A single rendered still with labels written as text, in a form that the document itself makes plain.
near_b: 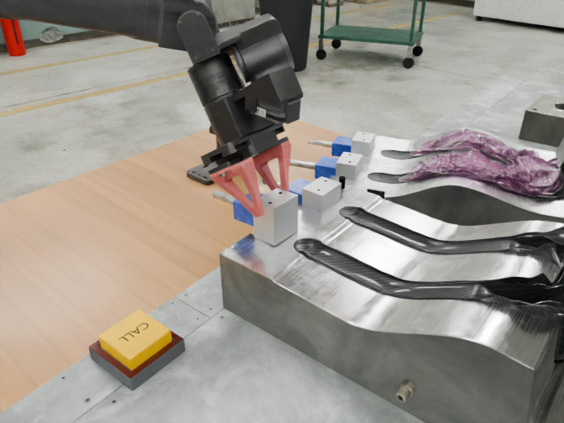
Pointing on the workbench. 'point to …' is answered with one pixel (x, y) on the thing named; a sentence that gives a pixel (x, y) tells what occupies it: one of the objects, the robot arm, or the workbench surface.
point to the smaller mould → (544, 122)
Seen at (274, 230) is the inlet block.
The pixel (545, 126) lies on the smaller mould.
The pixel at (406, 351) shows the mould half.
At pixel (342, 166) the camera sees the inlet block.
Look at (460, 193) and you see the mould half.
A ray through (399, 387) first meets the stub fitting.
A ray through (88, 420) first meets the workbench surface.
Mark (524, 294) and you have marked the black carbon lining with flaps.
